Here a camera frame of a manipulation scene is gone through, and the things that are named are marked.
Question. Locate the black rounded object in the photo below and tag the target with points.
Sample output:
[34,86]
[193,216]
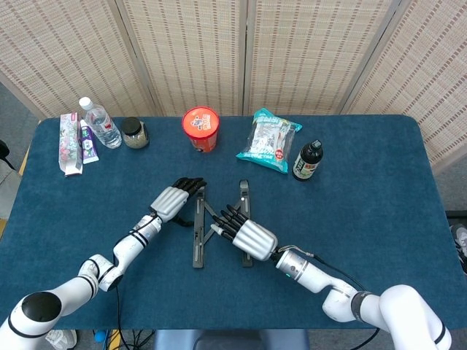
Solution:
[3,149]

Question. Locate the teal snack bag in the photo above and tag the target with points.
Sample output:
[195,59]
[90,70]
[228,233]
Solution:
[268,140]

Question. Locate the pink floral toothpaste box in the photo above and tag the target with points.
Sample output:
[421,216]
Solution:
[68,146]

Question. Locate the white sneaker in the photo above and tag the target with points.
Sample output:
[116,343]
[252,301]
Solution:
[63,340]

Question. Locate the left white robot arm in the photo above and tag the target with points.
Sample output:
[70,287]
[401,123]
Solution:
[73,291]

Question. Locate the blue chair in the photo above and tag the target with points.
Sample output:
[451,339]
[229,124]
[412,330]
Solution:
[230,341]

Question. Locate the bamboo folding screen panel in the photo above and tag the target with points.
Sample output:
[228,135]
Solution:
[430,73]
[65,51]
[189,51]
[310,51]

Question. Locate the glass jar with black lid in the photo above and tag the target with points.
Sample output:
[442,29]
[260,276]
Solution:
[135,136]

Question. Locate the clear plastic water bottle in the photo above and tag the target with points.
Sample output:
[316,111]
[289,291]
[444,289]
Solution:
[104,127]

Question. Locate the orange instant noodle cup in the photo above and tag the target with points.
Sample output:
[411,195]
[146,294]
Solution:
[200,124]

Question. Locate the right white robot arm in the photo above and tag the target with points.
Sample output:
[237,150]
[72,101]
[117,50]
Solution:
[401,306]

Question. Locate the purple white toothpaste tube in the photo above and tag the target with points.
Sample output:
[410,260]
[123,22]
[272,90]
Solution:
[88,147]

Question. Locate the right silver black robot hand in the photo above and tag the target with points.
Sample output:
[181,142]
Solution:
[255,238]

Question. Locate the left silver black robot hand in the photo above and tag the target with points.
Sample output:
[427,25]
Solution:
[169,202]

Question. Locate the grey sneaker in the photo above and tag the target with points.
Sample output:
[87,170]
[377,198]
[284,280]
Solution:
[460,244]

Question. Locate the dark tea bottle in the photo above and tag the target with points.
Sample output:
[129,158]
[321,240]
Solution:
[308,164]

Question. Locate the black folding stand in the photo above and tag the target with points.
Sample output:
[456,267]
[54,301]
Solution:
[198,251]

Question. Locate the small blue ball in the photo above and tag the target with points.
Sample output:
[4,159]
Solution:
[99,336]

